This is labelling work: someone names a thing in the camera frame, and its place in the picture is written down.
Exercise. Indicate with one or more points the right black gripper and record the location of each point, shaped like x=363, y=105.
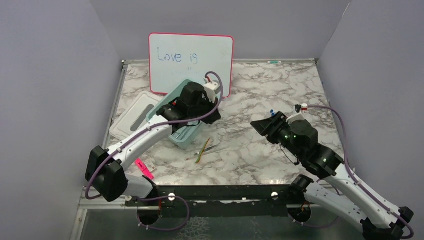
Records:
x=269, y=127

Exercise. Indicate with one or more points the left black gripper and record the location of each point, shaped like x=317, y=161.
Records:
x=211, y=118

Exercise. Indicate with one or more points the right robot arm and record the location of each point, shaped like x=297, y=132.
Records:
x=375, y=217

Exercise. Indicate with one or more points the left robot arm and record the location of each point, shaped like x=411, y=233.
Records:
x=106, y=169

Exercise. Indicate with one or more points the teal plastic bin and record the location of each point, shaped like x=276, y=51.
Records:
x=185, y=132

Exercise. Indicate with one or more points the pink framed whiteboard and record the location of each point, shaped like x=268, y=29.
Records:
x=176, y=57

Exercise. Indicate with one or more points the white bin lid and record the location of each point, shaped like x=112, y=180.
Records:
x=134, y=116

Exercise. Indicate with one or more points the pink highlighter marker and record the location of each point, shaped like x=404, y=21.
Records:
x=146, y=167

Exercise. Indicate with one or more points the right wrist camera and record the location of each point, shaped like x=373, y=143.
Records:
x=299, y=112

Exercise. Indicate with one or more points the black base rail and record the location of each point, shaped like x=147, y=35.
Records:
x=215, y=201

